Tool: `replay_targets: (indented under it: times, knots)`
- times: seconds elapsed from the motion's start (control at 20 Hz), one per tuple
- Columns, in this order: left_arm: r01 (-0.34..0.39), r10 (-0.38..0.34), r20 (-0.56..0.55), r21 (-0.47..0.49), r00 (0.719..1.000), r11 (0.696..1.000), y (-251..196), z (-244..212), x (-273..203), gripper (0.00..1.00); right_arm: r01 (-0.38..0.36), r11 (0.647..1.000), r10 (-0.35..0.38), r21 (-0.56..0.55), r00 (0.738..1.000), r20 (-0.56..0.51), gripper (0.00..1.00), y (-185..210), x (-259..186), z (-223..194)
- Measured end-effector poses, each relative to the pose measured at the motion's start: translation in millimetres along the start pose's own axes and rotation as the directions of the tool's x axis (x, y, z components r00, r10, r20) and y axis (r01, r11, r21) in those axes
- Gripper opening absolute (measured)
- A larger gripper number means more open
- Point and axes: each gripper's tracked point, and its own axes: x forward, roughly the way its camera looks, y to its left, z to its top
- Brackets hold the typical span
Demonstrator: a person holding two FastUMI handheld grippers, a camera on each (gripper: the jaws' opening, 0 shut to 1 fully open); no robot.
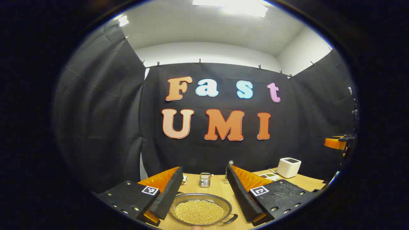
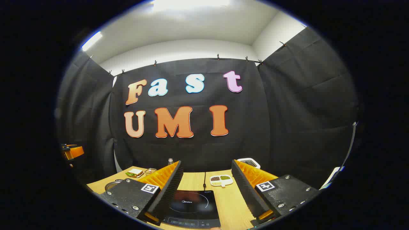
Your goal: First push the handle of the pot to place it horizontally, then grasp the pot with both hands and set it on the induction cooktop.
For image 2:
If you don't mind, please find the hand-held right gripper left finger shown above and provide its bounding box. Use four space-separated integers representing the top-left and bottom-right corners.
97 160 184 226

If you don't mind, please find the sandwich with lettuce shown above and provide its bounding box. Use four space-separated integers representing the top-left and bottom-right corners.
125 168 144 178

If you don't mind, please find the black induction cooktop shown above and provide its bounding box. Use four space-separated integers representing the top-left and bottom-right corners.
162 190 221 229

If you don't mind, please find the white toaster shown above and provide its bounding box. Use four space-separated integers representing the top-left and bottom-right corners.
237 157 261 169

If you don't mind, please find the ceiling light panel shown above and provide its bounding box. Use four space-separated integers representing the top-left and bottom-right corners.
81 31 103 52
153 0 231 11

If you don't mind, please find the white divided dish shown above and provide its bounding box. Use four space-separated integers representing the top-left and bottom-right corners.
210 174 234 188

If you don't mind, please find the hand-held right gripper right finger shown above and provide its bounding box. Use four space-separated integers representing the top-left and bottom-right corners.
231 159 321 228

